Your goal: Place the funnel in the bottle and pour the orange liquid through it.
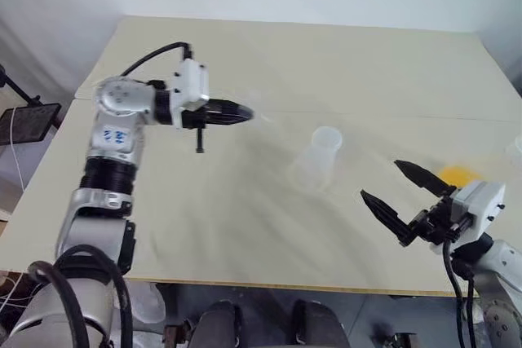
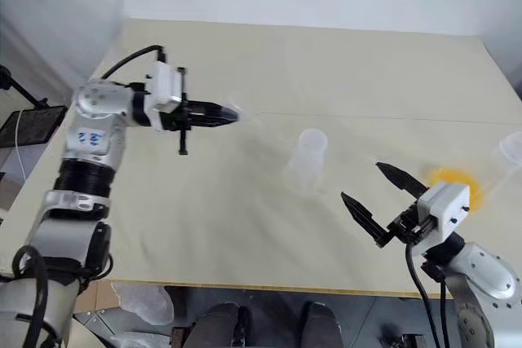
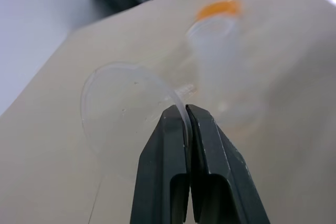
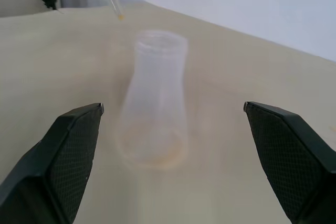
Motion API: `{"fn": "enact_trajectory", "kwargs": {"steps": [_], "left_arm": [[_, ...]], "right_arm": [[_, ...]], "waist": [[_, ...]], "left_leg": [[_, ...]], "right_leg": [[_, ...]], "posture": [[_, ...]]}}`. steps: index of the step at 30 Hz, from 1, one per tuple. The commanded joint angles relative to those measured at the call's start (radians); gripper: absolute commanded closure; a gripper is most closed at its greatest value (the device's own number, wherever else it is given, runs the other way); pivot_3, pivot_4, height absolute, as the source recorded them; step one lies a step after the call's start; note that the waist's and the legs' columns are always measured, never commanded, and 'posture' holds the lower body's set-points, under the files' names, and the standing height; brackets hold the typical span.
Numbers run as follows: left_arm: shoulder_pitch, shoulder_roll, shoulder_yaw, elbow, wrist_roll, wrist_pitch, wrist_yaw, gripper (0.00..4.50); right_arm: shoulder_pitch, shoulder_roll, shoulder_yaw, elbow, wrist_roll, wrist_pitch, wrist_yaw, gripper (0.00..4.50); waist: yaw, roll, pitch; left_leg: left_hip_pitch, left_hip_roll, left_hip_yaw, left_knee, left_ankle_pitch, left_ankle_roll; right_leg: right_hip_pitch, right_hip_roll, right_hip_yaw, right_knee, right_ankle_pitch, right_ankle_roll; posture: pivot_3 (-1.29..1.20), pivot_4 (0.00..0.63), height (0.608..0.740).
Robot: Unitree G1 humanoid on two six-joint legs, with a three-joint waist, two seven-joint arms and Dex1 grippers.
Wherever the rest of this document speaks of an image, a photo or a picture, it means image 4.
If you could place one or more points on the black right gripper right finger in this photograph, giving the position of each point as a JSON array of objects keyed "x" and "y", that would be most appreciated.
[{"x": 288, "y": 161}]

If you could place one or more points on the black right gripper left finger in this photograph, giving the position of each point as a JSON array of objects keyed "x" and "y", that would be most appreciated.
[{"x": 60, "y": 161}]

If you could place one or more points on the clear plastic bottle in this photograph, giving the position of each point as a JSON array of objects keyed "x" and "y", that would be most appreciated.
[{"x": 155, "y": 98}]

